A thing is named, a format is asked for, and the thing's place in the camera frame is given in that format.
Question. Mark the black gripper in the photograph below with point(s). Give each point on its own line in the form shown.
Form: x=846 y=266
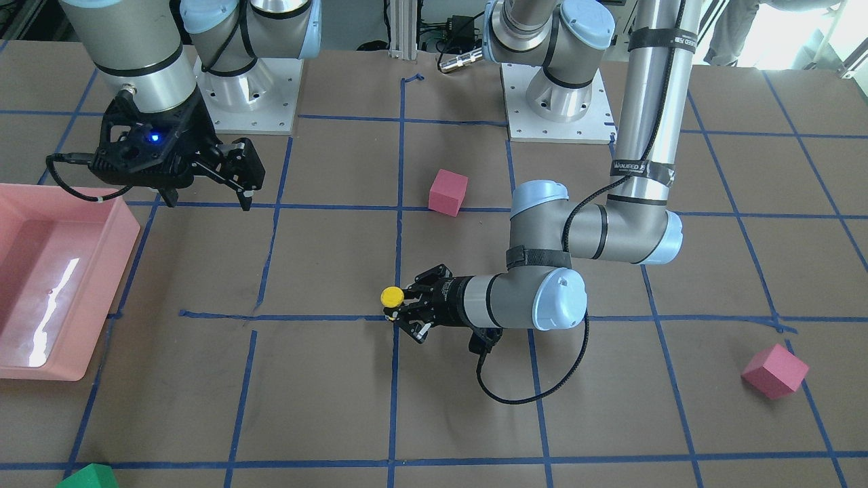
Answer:
x=192 y=143
x=450 y=295

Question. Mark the yellow push button switch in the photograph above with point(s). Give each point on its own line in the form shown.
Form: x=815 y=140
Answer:
x=391 y=298

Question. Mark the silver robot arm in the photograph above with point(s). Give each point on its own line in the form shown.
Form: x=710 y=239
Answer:
x=566 y=39
x=137 y=44

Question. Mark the pink foam cube far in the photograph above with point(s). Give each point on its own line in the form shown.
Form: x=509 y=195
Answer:
x=447 y=192

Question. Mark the pink foam cube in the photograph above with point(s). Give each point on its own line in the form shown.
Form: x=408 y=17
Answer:
x=776 y=372
x=447 y=192

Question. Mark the pink plastic bin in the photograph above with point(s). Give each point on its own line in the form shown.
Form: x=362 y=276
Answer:
x=62 y=261

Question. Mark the green foam cube far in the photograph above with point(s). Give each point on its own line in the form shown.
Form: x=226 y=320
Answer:
x=91 y=476

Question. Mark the pink foam cube near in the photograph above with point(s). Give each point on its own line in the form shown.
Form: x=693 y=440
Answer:
x=776 y=372

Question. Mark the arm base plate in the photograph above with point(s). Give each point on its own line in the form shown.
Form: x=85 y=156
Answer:
x=260 y=102
x=540 y=111

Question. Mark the aluminium frame post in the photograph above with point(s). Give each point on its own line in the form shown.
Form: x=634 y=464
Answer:
x=403 y=27

